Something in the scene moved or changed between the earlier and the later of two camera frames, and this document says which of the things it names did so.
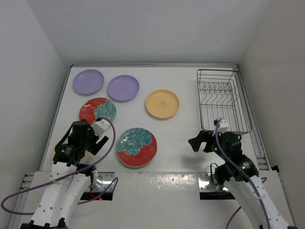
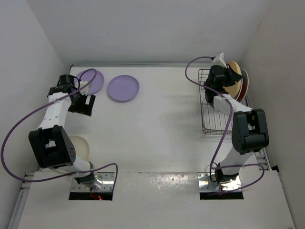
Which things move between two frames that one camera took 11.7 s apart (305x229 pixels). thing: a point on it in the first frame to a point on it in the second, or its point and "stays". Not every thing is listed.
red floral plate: (136, 147) to (245, 85)
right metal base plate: (205, 184) stays
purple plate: (88, 81) stays
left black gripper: (93, 148) to (84, 109)
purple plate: (122, 88) stays
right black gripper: (207, 136) to (233, 76)
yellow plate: (162, 104) to (235, 90)
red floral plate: (92, 109) to (241, 90)
